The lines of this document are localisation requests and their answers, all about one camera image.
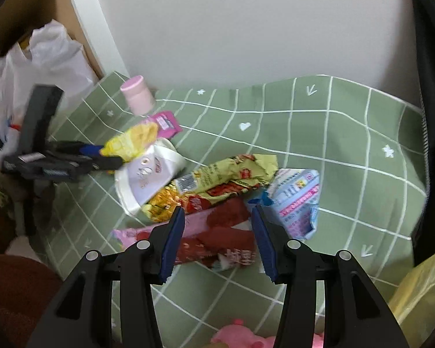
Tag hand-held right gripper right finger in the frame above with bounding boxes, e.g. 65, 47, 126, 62
252, 206, 410, 348

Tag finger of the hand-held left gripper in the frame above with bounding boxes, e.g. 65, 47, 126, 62
54, 140, 105, 157
76, 155, 125, 179

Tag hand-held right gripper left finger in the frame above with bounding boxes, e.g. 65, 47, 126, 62
26, 206, 186, 348

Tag yellow snack wrapper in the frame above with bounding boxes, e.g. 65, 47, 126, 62
99, 121, 159, 162

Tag pale pink snack wrapper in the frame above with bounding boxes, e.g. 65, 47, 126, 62
112, 206, 211, 251

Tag red white snack wrapper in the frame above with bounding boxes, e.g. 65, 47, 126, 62
174, 194, 258, 271

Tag blue white packet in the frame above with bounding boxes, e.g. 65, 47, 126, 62
248, 168, 321, 242

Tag waste bin with yellow liner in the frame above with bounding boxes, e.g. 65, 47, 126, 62
388, 246, 435, 345

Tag magenta snack wrapper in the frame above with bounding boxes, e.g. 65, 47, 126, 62
139, 110, 183, 139

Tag small pink cup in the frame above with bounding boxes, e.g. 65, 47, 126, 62
120, 75, 156, 115

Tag yellow-green snack wrapper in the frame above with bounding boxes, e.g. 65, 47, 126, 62
170, 153, 279, 207

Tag pink caterpillar toy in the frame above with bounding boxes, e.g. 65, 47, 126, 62
210, 319, 327, 348

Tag white plastic bag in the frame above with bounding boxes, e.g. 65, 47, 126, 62
0, 20, 97, 164

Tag green grid tablecloth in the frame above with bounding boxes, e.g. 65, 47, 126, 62
32, 72, 430, 348

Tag wooden shelf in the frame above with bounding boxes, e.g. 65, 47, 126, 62
0, 0, 106, 80

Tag dark brown cloth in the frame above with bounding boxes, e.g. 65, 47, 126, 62
0, 248, 64, 348

